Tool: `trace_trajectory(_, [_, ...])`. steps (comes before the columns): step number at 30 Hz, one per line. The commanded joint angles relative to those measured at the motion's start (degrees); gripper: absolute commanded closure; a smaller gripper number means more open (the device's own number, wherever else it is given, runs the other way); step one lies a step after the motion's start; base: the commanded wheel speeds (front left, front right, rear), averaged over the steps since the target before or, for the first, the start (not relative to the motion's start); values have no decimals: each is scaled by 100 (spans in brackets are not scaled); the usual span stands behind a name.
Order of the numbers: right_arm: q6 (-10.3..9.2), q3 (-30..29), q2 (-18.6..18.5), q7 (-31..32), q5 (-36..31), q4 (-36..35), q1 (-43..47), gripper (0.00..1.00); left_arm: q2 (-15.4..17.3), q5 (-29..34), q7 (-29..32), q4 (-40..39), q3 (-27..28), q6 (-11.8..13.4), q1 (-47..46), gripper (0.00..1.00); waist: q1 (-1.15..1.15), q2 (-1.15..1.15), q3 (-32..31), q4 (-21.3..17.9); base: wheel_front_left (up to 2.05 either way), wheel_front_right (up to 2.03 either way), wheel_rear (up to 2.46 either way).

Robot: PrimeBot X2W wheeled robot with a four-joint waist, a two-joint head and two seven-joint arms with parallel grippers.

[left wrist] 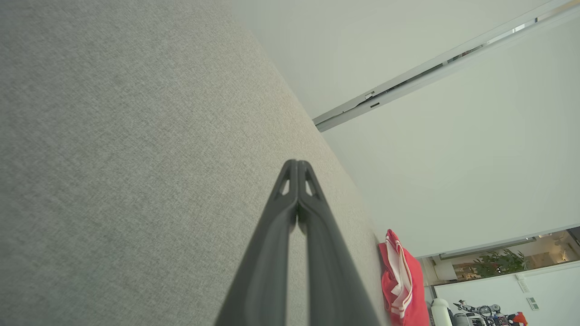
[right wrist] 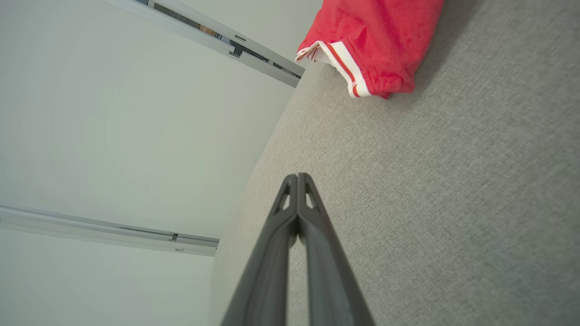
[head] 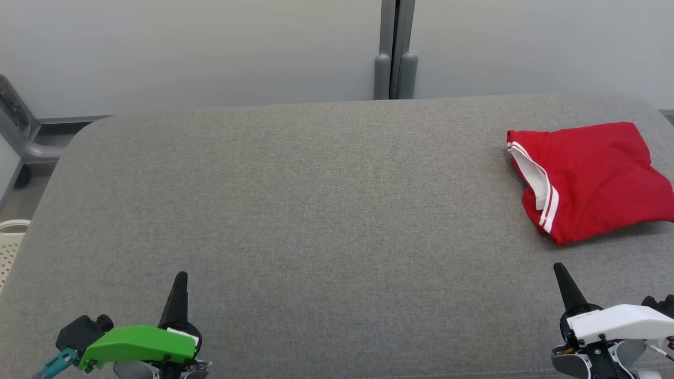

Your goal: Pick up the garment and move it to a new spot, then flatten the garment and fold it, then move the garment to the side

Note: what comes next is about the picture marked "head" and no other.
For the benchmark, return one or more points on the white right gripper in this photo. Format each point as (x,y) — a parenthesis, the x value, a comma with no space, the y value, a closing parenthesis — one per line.
(621,321)

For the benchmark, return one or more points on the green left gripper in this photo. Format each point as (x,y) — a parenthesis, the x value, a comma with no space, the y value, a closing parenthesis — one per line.
(137,345)

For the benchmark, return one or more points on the red basketball jersey white trim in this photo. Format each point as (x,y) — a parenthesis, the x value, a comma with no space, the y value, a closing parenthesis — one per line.
(595,179)

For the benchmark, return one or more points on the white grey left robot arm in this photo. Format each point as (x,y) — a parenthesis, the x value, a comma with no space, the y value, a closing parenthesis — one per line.
(137,370)

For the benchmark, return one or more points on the cream perforated laundry basket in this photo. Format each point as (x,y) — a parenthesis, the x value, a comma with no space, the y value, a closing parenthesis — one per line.
(9,252)

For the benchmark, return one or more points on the black caster wheel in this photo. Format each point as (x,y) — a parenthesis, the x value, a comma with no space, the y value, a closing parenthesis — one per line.
(22,177)

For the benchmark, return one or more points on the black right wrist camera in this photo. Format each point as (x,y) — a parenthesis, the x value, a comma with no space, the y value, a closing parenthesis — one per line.
(661,305)

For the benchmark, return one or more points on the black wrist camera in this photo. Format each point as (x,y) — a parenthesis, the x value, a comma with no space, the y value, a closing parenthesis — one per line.
(79,331)
(661,305)

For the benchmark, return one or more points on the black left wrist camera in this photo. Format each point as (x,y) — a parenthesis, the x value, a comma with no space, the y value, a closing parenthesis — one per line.
(79,331)

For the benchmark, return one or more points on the grey partition bottom rail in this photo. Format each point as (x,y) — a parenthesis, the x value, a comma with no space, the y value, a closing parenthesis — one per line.
(73,120)

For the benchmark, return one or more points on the grey partition post with hinge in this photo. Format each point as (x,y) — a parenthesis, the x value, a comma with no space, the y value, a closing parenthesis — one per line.
(26,142)

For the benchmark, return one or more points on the grey twin-foot partition post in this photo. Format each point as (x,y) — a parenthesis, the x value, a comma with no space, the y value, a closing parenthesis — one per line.
(396,52)

